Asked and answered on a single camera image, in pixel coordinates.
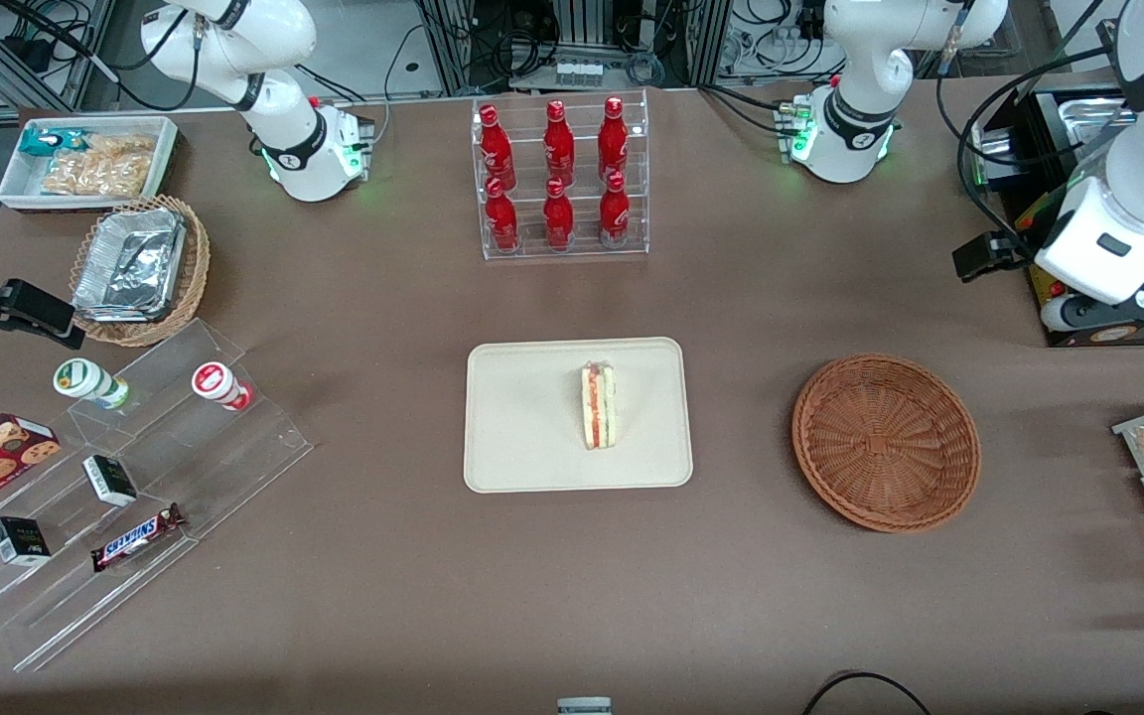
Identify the clear acrylic bottle rack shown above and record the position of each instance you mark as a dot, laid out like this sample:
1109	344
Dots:
562	243

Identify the small gray device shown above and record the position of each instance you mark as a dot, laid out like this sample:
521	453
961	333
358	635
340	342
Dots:
584	706

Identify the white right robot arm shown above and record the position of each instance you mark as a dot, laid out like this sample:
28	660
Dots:
274	89

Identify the small black carton box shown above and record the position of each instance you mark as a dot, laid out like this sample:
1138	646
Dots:
19	541
110	480

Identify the green lid yogurt cup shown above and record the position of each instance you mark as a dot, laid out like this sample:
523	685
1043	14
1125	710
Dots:
85	381

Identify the light wicker basket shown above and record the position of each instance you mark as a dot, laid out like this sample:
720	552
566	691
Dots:
190	288

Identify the brown round wicker basket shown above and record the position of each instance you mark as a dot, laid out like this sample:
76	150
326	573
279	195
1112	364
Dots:
885	442

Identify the black metal appliance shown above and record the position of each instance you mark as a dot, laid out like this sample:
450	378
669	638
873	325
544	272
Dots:
1059	111

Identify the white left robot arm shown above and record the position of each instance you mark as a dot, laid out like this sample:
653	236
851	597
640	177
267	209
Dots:
870	99

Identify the Snickers chocolate bar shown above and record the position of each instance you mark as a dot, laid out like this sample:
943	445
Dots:
137	537

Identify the yellow emergency stop box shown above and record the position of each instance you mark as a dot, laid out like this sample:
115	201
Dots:
1039	211

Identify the white power strip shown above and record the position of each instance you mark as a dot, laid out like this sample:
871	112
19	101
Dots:
580	71

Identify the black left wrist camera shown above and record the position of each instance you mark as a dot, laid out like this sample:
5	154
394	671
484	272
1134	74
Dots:
989	256

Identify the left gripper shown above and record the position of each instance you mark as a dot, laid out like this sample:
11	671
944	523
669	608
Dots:
984	254

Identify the white rectangular plastic bin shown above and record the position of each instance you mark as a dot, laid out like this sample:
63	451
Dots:
16	184

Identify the red soda bottle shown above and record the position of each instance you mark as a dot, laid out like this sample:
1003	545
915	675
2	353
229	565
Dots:
613	137
496	144
558	218
615	214
501	218
559	141

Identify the beige rectangular serving tray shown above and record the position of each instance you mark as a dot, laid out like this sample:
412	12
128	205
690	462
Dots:
532	427

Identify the teal snack packet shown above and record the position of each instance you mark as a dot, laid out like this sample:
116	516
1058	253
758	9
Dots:
48	141

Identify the red lid yogurt cup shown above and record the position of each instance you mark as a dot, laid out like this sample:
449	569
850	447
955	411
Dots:
217	383

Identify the clear acrylic stepped display stand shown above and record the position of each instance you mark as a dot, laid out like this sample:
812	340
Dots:
155	477

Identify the triangle sandwich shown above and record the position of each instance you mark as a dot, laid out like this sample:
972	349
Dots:
599	405

